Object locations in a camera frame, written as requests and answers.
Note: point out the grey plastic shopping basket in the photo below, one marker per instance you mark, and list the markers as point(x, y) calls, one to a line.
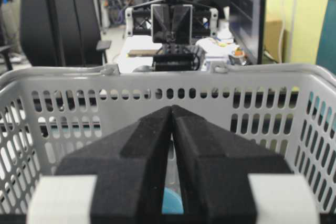
point(48, 112)

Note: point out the blue dustpan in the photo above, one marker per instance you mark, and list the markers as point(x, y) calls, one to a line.
point(172, 200)

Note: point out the black monitor screen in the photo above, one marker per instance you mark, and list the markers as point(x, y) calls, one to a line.
point(246, 23)

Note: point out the black office chair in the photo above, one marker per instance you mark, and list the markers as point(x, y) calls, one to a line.
point(61, 33)

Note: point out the cardboard box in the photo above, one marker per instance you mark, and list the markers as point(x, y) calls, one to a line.
point(272, 32)

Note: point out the opposite left gripper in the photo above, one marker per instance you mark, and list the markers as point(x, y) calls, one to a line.
point(171, 24)

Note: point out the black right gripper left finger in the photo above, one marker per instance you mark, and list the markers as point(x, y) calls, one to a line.
point(117, 179)

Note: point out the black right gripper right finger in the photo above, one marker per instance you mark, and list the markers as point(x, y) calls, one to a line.
point(229, 179)

